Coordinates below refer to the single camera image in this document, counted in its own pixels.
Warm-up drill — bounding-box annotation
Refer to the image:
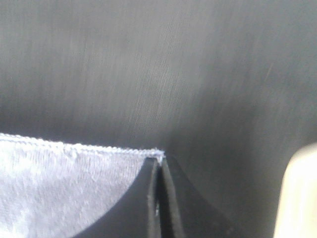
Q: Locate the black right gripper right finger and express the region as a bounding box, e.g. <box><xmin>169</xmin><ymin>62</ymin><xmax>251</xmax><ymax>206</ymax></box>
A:
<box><xmin>158</xmin><ymin>157</ymin><xmax>238</xmax><ymax>238</ymax></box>

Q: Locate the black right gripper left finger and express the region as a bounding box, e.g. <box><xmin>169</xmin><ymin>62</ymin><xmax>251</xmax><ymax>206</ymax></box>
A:
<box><xmin>146</xmin><ymin>158</ymin><xmax>161</xmax><ymax>238</ymax></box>

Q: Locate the grey microfibre towel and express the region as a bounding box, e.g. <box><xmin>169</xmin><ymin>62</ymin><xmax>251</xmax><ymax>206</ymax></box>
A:
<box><xmin>0</xmin><ymin>134</ymin><xmax>164</xmax><ymax>238</ymax></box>

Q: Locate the white storage bin grey rim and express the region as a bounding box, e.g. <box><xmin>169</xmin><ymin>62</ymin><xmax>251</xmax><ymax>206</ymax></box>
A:
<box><xmin>273</xmin><ymin>143</ymin><xmax>317</xmax><ymax>238</ymax></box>

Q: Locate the black felt table mat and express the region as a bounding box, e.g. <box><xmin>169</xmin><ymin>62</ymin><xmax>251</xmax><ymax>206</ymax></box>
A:
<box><xmin>0</xmin><ymin>0</ymin><xmax>317</xmax><ymax>238</ymax></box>

